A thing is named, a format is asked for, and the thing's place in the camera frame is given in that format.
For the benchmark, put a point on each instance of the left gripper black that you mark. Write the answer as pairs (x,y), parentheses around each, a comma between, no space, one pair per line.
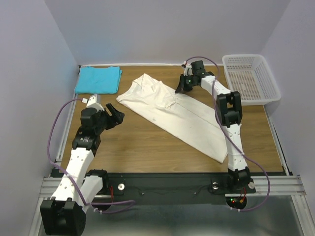
(116,118)

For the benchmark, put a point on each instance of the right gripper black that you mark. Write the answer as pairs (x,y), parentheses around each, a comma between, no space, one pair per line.
(182,86)

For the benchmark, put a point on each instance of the white t shirt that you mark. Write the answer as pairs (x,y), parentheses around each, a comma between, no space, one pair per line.
(180,115)

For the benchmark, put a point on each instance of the white plastic basket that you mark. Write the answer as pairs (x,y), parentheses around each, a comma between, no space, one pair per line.
(250,75)

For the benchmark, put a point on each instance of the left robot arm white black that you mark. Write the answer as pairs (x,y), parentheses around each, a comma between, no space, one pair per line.
(64,214)

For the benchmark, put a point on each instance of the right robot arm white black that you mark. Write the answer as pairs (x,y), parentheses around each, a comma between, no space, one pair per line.
(228,114)

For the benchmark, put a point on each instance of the folded blue t shirt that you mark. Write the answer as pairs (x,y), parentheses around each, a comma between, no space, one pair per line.
(94,80)

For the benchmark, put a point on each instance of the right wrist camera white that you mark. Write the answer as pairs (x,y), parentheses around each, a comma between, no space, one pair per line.
(187,69)

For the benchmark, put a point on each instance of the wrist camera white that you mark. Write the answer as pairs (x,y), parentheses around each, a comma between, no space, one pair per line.
(93,102)
(187,69)

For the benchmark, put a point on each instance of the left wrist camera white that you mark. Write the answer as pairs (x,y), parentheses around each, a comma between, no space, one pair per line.
(93,102)

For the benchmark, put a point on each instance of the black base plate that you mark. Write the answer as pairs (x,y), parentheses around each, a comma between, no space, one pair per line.
(170,189)

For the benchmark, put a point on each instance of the aluminium frame rail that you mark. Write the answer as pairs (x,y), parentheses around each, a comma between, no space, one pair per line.
(137,146)

